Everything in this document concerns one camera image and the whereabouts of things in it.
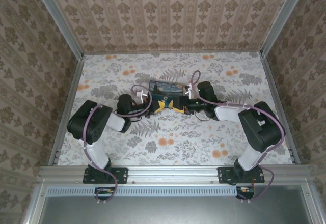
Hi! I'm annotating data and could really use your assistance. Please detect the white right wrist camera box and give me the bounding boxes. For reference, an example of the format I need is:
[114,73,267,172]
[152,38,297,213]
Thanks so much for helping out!
[182,83,195,98]

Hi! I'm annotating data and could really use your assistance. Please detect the grey metal panel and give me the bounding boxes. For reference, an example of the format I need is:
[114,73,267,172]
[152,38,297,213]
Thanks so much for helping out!
[42,185,310,224]

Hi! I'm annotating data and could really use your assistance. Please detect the aluminium frame side rail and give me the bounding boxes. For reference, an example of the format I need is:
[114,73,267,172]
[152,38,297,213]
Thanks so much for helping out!
[259,52,303,165]
[48,55,85,166]

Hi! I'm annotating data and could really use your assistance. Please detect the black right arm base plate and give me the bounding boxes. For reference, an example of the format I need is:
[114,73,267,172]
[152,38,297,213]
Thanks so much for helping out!
[218,166,265,184]

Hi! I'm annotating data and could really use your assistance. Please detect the aluminium frame post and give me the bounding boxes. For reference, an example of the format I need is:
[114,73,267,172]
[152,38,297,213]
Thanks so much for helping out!
[30,0,84,59]
[259,0,310,57]

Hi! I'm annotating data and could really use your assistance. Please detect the aluminium mounting rail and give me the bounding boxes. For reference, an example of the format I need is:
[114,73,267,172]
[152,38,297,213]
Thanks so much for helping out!
[38,164,313,187]

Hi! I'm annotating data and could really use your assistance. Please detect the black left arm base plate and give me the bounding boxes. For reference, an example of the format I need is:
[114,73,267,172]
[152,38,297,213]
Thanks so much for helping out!
[83,166,128,185]

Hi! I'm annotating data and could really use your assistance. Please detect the starry night print box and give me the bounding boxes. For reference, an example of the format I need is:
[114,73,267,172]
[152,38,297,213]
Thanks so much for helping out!
[148,80,184,102]

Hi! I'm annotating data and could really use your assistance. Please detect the aluminium frame rear rail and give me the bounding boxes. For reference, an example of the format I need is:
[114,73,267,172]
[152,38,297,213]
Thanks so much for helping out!
[83,51,263,56]

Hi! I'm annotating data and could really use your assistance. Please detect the grey slotted cable duct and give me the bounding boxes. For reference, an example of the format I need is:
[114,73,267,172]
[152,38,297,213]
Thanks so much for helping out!
[47,186,239,197]

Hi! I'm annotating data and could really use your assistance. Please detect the floral printed tablecloth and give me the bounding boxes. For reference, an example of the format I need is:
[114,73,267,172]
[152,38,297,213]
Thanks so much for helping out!
[57,51,293,166]

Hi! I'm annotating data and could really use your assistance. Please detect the black controller board box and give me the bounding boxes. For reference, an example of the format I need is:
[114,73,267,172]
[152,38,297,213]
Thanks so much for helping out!
[94,187,115,201]
[236,186,255,200]

